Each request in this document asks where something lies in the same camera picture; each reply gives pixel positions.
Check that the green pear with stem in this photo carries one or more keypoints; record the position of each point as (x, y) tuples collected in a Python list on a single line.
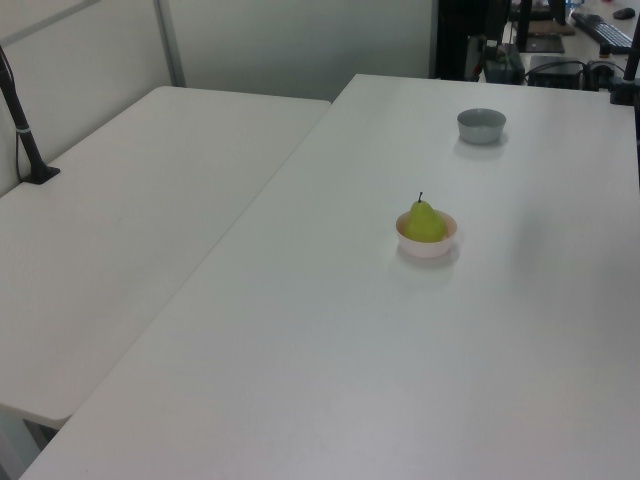
[(425, 226)]

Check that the pink plastic bowl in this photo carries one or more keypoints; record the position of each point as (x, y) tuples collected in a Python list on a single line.
[(426, 250)]

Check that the grey plastic bowl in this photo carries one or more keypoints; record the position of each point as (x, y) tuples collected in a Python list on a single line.
[(481, 133)]

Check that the white side table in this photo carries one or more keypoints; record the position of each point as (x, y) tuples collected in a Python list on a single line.
[(125, 225)]

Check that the dark green equipment box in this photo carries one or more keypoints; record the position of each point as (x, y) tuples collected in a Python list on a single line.
[(502, 67)]

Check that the black electronics box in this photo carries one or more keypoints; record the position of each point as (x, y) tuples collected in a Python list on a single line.
[(555, 72)]

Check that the black monitor stand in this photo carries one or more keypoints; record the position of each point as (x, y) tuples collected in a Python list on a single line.
[(545, 45)]

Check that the black pole with table clamp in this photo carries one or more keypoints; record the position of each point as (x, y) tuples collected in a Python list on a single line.
[(625, 90)]

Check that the black computer keyboard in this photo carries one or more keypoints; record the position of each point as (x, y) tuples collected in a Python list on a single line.
[(605, 31)]

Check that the black computer mouse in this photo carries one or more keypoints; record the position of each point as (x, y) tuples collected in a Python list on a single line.
[(622, 13)]

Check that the black camera pole with base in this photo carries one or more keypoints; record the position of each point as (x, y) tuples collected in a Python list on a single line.
[(28, 145)]

